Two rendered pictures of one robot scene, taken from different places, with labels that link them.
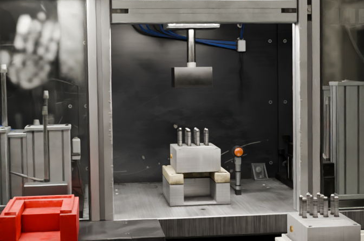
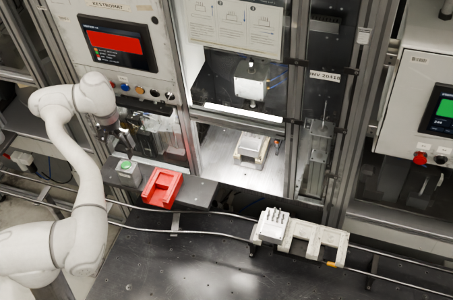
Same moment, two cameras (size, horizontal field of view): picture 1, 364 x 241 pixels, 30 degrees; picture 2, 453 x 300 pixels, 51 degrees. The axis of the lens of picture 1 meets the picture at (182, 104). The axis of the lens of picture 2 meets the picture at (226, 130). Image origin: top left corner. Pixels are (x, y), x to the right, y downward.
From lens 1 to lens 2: 1.57 m
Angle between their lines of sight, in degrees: 53
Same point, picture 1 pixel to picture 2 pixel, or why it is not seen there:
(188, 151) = (243, 148)
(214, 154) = (255, 152)
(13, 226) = (146, 199)
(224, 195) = (259, 167)
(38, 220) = (162, 186)
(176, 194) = (236, 162)
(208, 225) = (240, 189)
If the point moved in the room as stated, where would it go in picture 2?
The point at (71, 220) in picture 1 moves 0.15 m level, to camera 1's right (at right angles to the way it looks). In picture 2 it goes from (166, 203) to (198, 216)
